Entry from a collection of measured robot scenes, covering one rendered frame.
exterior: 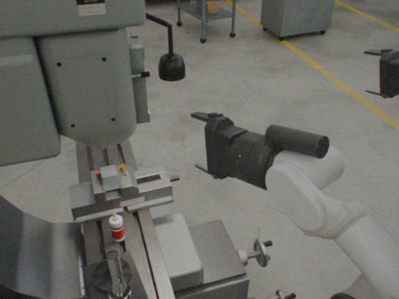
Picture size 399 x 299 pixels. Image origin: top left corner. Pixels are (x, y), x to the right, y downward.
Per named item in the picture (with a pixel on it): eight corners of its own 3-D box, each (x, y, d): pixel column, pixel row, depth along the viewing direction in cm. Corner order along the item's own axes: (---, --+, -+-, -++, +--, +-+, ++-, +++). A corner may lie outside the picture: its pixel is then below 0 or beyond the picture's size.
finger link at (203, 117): (200, 114, 78) (221, 120, 73) (187, 118, 76) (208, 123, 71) (199, 107, 77) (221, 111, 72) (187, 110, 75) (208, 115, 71)
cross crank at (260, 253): (262, 248, 166) (265, 229, 159) (275, 270, 157) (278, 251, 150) (228, 257, 162) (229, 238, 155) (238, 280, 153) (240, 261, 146)
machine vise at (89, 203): (163, 177, 149) (162, 154, 143) (174, 202, 138) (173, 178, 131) (70, 197, 140) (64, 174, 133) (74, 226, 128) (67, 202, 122)
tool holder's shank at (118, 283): (130, 291, 78) (123, 255, 72) (116, 300, 77) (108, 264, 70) (122, 280, 80) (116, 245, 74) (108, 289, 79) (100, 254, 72)
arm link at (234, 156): (236, 168, 79) (283, 185, 70) (200, 183, 73) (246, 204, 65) (234, 108, 75) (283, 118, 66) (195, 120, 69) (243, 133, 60)
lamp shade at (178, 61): (190, 76, 102) (190, 54, 99) (168, 83, 99) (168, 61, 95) (174, 67, 107) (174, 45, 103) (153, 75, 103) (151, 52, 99)
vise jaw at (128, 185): (132, 171, 141) (130, 162, 139) (139, 193, 131) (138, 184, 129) (116, 174, 139) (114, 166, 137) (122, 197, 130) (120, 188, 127)
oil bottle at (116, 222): (124, 231, 127) (120, 207, 120) (126, 240, 124) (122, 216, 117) (111, 234, 126) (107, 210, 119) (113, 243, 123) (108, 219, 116)
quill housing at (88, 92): (130, 111, 114) (116, 0, 95) (142, 150, 98) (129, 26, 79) (63, 121, 110) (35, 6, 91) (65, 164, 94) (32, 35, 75)
